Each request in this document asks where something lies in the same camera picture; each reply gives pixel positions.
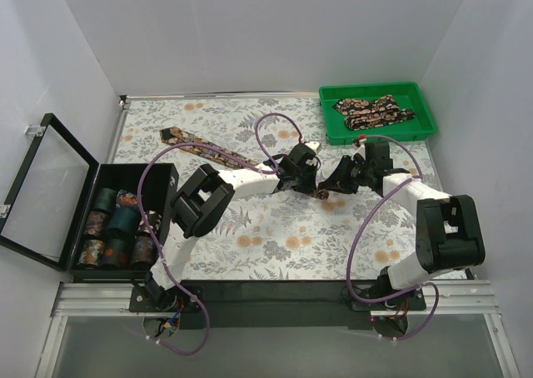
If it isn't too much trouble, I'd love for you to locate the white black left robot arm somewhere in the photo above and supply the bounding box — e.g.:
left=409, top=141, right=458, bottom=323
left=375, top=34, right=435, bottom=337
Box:
left=145, top=141, right=321, bottom=311

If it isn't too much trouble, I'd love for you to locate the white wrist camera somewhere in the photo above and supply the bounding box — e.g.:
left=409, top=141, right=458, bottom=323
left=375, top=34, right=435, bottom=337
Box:
left=353, top=137, right=366, bottom=158
left=305, top=141, right=321, bottom=153

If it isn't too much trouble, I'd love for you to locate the orange dot rolled tie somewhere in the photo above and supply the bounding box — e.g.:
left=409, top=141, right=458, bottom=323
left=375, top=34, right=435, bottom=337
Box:
left=101, top=238, right=128, bottom=268

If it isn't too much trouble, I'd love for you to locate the black display box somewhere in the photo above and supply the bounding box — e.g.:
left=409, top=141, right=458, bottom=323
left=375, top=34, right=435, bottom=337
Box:
left=1, top=113, right=178, bottom=281

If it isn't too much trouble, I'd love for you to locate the floral patterned table mat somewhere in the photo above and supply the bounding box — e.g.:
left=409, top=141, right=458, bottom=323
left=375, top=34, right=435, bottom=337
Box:
left=112, top=96, right=472, bottom=281

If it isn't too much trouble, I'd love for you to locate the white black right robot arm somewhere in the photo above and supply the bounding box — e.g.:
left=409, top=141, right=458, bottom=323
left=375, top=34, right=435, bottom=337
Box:
left=318, top=135, right=486, bottom=310

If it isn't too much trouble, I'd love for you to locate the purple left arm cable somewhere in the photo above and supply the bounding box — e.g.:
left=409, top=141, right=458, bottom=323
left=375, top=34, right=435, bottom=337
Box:
left=136, top=113, right=305, bottom=356

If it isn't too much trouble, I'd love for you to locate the white floral rolled tie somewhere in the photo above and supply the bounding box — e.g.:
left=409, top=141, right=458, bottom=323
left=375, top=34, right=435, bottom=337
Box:
left=137, top=210, right=162, bottom=236

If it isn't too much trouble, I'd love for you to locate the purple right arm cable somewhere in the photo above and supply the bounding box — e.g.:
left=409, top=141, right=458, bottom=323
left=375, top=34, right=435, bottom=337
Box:
left=346, top=134, right=439, bottom=341

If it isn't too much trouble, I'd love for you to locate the brown pattern rolled tie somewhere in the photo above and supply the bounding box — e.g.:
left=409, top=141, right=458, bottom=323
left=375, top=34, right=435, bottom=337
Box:
left=130, top=236, right=157, bottom=270

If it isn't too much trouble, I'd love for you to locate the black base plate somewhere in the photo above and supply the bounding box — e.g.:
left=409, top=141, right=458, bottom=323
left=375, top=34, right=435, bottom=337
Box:
left=128, top=280, right=426, bottom=330

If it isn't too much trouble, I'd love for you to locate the floral tie in tray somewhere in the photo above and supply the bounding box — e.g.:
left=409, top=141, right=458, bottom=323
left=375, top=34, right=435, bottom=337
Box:
left=333, top=94, right=415, bottom=131

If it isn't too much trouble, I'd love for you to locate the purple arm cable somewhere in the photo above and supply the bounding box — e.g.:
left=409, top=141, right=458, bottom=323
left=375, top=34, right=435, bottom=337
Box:
left=346, top=134, right=439, bottom=341
left=136, top=113, right=305, bottom=356

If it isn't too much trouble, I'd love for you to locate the cat print brown tie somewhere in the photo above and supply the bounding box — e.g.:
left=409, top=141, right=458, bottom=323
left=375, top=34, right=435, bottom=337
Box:
left=160, top=127, right=329, bottom=200

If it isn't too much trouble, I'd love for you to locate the green plastic tray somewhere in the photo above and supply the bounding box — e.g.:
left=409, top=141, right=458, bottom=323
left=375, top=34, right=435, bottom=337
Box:
left=319, top=82, right=436, bottom=146

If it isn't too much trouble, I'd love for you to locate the orange floral rolled tie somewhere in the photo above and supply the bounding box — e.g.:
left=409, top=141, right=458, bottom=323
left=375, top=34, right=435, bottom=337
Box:
left=116, top=190, right=139, bottom=212

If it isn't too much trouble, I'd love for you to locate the pink floral rolled tie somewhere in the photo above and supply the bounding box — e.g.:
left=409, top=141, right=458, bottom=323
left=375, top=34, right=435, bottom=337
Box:
left=83, top=211, right=108, bottom=237

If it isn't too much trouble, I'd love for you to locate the hexagon pattern rolled tie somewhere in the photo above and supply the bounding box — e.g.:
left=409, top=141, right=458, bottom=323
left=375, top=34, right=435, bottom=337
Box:
left=78, top=239, right=106, bottom=267

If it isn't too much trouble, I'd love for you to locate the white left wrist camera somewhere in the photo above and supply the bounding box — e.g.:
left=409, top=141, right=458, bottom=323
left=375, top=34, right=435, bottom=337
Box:
left=305, top=141, right=321, bottom=153

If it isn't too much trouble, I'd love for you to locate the aluminium frame rail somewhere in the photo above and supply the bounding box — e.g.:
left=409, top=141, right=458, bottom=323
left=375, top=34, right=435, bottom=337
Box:
left=35, top=280, right=520, bottom=377

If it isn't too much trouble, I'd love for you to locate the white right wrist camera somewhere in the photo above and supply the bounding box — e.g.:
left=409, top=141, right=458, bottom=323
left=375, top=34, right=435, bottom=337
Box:
left=353, top=137, right=366, bottom=158

